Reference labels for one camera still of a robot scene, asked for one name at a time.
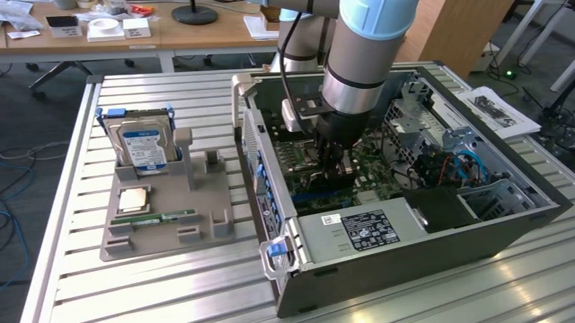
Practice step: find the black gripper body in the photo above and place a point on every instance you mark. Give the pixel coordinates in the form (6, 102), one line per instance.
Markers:
(341, 129)

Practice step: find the black Nvidia graphics card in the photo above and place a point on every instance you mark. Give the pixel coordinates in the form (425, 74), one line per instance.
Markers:
(328, 186)

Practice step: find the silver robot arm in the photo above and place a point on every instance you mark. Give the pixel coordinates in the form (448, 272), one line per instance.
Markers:
(358, 50)

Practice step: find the CPU socket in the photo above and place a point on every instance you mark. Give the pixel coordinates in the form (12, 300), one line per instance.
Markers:
(306, 153)

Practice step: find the green motherboard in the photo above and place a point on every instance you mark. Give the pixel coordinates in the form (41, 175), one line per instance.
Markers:
(372, 175)

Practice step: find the silver chipset heat sink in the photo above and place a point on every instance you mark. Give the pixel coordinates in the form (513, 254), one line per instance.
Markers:
(365, 196)

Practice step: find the blue expansion slot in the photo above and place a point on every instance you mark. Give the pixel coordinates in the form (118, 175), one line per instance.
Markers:
(305, 198)

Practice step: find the metal disk bay cage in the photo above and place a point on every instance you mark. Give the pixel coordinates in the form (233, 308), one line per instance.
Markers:
(412, 134)

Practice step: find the grey power supply unit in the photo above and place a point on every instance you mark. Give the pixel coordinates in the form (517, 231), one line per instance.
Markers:
(322, 242)

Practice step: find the black fan shroud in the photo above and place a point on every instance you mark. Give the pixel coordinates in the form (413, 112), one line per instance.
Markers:
(434, 208)

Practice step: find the blue case latch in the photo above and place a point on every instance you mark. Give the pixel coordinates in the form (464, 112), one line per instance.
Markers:
(274, 251)

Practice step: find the open black PC case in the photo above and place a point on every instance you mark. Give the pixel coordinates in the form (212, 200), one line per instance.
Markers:
(404, 269)

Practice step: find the grey parts rack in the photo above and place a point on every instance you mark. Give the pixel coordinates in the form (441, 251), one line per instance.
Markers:
(178, 202)

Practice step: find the metal disk bay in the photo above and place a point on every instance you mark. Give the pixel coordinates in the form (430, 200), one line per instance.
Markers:
(493, 198)

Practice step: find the white paper stack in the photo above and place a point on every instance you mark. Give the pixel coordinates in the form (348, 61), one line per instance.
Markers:
(257, 30)

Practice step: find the printed paper stack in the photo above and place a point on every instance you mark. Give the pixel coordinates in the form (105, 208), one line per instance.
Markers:
(497, 111)

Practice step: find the brown cardboard box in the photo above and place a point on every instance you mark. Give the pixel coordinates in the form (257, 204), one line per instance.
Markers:
(269, 13)

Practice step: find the wooden cabinet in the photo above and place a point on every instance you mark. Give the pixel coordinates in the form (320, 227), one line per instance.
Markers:
(457, 33)

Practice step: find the white power box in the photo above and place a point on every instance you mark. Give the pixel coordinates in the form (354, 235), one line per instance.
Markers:
(487, 59)

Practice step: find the hard disk with blue label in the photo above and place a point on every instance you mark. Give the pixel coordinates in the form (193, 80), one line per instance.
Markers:
(142, 148)

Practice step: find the device with green light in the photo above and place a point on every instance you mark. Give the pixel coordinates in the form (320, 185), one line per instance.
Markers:
(509, 74)

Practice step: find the wooden desk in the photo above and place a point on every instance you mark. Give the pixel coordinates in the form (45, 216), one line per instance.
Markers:
(201, 33)

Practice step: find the silver CPU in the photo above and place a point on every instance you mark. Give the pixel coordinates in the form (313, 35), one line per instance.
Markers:
(133, 200)

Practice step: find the black lamp base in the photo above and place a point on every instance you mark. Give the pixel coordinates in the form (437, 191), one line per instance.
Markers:
(192, 15)

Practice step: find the black tripod stand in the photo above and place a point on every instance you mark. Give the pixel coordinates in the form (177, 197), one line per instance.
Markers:
(553, 114)

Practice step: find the plain white box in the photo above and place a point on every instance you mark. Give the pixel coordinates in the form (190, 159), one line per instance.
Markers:
(134, 28)

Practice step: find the small red object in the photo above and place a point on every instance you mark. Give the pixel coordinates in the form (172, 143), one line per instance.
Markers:
(138, 10)

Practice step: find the flat white box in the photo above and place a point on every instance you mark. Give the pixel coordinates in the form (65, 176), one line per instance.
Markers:
(105, 37)

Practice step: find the white tape roll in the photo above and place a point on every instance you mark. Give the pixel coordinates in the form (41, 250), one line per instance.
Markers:
(102, 25)

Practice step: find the black chair base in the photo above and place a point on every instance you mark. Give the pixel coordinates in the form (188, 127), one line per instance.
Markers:
(57, 70)

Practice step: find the white bowl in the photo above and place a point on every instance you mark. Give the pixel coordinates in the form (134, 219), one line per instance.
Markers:
(85, 3)

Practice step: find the white box with black top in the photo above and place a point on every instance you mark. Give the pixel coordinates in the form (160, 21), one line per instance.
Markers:
(64, 30)

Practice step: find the grey cup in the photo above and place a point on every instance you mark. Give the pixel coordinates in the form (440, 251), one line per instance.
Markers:
(66, 4)

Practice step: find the white label card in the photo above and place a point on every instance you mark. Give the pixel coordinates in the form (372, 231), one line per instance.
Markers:
(22, 34)

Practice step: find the clear plastic bag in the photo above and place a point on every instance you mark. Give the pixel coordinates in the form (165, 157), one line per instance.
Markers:
(17, 15)

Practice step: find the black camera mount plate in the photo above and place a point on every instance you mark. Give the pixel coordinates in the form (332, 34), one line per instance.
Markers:
(309, 104)

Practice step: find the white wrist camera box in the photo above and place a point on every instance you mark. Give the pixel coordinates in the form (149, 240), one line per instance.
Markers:
(292, 122)

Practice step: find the white desk frame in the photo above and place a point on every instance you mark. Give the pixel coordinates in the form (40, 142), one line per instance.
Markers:
(516, 32)

